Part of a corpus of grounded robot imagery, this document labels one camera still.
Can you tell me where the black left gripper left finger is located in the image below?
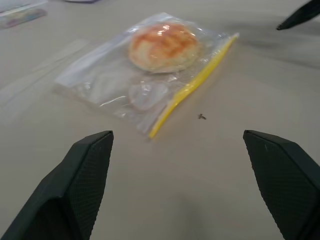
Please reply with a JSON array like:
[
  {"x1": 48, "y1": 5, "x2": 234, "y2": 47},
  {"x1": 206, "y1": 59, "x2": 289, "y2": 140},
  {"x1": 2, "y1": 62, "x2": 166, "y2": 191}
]
[{"x1": 0, "y1": 129, "x2": 115, "y2": 240}]

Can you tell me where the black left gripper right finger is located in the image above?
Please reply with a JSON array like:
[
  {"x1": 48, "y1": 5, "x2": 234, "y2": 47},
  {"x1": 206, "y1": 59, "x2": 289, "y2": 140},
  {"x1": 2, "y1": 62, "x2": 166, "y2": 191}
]
[{"x1": 242, "y1": 129, "x2": 320, "y2": 240}]

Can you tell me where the clear yellow-zip plastic bag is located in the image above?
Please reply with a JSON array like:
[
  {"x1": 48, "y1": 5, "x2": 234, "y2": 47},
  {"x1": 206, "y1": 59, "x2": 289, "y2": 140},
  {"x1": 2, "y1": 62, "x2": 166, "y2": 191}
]
[{"x1": 53, "y1": 11, "x2": 240, "y2": 140}]

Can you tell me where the translucent white wrapped snack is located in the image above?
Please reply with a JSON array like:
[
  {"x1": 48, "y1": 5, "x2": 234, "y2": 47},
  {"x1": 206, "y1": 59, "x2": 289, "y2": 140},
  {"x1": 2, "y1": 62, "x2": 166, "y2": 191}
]
[{"x1": 127, "y1": 82, "x2": 169, "y2": 112}]

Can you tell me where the clear pencil case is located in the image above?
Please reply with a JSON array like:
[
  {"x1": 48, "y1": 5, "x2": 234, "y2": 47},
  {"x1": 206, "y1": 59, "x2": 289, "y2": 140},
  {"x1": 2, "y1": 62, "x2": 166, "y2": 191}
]
[{"x1": 0, "y1": 0, "x2": 49, "y2": 30}]

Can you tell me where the round orange bun snack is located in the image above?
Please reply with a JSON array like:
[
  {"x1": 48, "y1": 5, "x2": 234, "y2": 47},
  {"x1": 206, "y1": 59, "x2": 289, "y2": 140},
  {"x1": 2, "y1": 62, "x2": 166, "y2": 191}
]
[{"x1": 128, "y1": 22, "x2": 202, "y2": 75}]

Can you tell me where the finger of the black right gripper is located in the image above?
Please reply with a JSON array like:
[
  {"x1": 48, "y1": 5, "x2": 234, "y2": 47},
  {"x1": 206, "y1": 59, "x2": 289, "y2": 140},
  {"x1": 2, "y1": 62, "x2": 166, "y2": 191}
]
[{"x1": 275, "y1": 0, "x2": 320, "y2": 31}]

